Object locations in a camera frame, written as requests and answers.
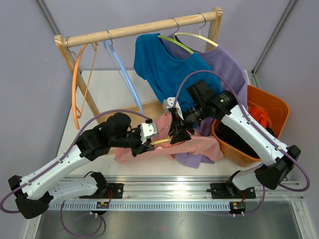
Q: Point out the cream plastic hanger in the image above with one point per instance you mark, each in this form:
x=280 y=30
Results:
x=199 y=36

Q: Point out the pink t-shirt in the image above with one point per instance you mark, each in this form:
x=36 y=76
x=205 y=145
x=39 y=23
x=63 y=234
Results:
x=200 y=149

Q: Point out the purple t-shirt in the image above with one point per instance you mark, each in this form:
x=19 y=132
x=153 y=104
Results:
x=225 y=65

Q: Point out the blue t-shirt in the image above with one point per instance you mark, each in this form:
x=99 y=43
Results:
x=164 y=72

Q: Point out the orange laundry basket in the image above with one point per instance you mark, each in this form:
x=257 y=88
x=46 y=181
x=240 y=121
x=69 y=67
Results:
x=278 y=112

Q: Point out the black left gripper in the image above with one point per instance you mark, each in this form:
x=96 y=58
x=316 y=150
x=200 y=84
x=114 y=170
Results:
x=142 y=148

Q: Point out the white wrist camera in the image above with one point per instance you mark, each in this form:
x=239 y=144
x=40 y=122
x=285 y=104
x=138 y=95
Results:
x=169 y=104
x=148 y=131

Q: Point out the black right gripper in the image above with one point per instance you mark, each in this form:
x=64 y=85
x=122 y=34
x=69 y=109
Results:
x=181 y=135

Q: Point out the wooden clothes rack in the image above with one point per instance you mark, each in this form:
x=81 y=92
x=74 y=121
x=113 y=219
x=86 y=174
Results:
x=69 y=46

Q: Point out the green plastic hanger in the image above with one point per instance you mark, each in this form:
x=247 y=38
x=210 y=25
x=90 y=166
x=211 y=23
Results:
x=174 y=41

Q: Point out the aluminium mounting rail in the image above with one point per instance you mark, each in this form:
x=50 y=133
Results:
x=187 y=188

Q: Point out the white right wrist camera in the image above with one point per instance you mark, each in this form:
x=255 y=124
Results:
x=169 y=104

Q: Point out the black t-shirt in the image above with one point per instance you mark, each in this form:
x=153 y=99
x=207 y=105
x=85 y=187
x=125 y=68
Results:
x=230 y=137

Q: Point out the yellow plastic hanger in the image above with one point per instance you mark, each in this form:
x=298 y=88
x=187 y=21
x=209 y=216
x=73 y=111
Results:
x=168 y=139

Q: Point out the orange plastic hanger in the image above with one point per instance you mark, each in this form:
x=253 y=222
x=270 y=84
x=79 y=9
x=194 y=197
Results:
x=79 y=83

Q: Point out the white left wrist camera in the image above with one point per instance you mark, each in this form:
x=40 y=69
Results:
x=148 y=131

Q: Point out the light blue plastic hanger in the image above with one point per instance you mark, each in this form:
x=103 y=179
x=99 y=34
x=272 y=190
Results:
x=108 y=45

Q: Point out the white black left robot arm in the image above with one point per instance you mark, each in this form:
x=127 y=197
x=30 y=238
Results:
x=36 y=192

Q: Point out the orange t-shirt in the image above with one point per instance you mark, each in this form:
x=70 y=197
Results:
x=260 y=115

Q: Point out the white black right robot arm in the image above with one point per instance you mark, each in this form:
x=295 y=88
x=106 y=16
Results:
x=278 y=159

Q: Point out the white slotted cable duct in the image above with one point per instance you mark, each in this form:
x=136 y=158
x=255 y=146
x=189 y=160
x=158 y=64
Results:
x=218 y=206

